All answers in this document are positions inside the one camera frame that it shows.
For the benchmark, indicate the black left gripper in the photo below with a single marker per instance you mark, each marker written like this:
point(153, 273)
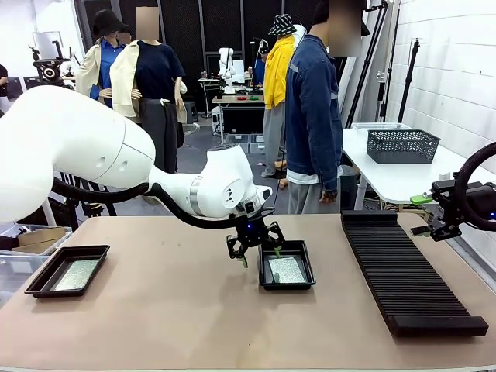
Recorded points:
point(252, 230)

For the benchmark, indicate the black slotted board rack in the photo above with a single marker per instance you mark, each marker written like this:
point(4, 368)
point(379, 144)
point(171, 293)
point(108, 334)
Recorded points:
point(410, 286)

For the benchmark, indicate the person's right forearm denim sleeve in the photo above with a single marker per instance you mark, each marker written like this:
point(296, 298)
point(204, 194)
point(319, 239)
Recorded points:
point(331, 159)

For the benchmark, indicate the black tripod stand poles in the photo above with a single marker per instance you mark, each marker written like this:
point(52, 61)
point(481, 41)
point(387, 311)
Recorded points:
point(372, 58)

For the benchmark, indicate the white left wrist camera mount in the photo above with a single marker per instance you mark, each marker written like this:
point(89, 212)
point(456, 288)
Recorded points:
point(264, 192)

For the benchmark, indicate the person's right hand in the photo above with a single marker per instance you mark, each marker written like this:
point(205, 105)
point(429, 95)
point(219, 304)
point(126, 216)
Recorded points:
point(327, 195)

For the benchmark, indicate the black round stool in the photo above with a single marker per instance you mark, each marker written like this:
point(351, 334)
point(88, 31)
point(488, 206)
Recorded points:
point(348, 186)

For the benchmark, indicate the patterned bucket hat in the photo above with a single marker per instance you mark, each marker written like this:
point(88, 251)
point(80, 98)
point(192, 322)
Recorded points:
point(281, 24)

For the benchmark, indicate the grey storage bin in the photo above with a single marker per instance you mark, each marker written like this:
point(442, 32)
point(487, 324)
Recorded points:
point(257, 141)
point(236, 138)

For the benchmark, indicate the person in denim jacket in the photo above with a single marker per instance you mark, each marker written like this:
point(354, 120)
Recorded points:
point(310, 116)

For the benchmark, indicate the background work table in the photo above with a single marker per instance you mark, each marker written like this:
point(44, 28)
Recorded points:
point(236, 100)

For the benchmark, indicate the grey woven plastic basket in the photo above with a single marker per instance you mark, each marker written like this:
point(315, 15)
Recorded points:
point(403, 146)

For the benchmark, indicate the black ESD tray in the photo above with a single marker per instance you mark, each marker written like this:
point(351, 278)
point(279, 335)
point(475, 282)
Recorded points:
point(306, 271)
point(50, 271)

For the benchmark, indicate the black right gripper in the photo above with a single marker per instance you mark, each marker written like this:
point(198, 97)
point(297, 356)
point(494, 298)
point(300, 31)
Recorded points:
point(484, 197)

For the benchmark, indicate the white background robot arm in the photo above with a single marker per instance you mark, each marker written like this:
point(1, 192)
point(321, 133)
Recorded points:
point(226, 69)

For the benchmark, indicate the mannequin with navy t-shirt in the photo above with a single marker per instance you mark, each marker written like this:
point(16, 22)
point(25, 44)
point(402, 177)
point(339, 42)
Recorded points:
point(157, 97)

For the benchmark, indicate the slim black light stand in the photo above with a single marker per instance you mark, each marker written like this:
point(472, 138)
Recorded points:
point(408, 77)

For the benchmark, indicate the person in black shirt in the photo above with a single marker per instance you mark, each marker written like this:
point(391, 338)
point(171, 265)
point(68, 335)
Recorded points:
point(2, 77)

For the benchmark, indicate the clear plastic storage bin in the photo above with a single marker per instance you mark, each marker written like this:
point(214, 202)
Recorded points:
point(15, 267)

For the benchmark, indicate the mannequin with blue shirt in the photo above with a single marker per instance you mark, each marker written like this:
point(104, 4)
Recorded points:
point(101, 66)

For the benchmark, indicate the green circuit board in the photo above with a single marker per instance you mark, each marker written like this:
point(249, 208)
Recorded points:
point(288, 271)
point(77, 275)

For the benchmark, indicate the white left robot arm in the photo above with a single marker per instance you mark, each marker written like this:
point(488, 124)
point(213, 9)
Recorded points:
point(77, 139)

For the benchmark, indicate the mannequin with yellow hoodie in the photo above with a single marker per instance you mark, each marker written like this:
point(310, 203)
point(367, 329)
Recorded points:
point(273, 77)

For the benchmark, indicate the white table with basket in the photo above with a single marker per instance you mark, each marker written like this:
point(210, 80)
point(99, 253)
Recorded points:
point(383, 178)

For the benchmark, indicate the brown cardboard box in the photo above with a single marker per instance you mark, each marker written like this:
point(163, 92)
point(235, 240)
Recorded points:
point(40, 237)

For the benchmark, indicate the black wide-brim hat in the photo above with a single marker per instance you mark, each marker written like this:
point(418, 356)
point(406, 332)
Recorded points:
point(106, 21)

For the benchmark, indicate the black camera tripod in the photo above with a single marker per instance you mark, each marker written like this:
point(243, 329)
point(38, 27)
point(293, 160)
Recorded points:
point(89, 207)

